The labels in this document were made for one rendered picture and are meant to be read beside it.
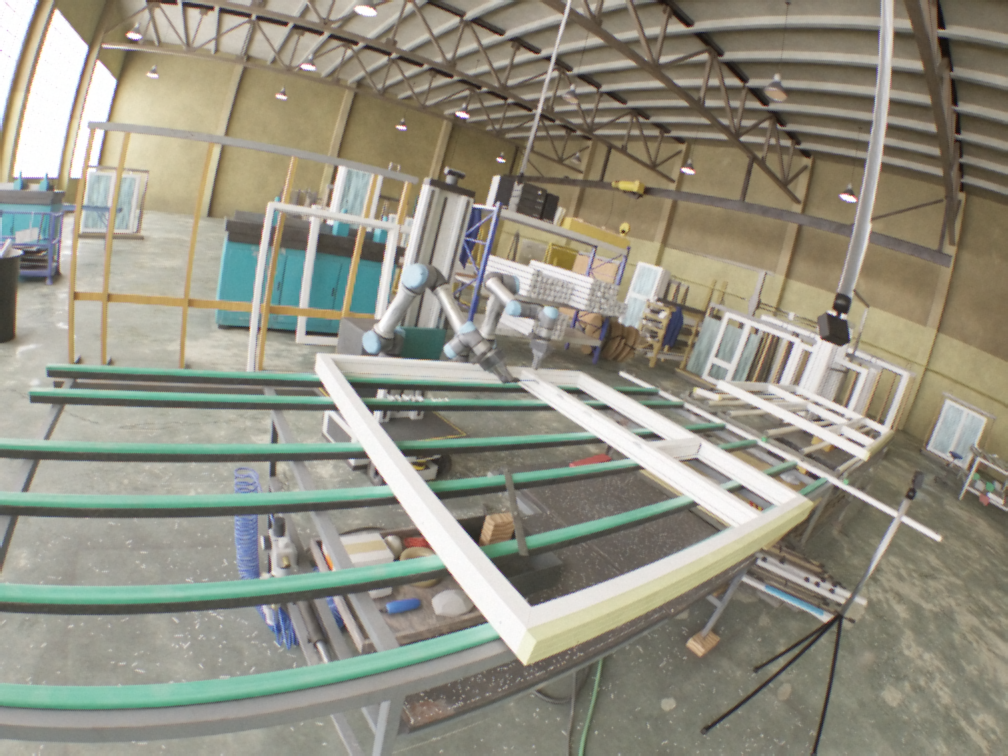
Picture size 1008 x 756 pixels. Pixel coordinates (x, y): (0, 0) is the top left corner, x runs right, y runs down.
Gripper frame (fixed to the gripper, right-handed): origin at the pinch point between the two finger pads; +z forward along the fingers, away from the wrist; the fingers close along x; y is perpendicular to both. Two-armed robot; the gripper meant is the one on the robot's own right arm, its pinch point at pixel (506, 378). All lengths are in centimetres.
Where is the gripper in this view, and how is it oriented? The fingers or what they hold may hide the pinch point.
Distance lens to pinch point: 222.5
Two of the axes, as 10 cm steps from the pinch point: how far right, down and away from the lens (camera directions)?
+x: -5.8, 3.3, 7.5
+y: 5.4, -5.3, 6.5
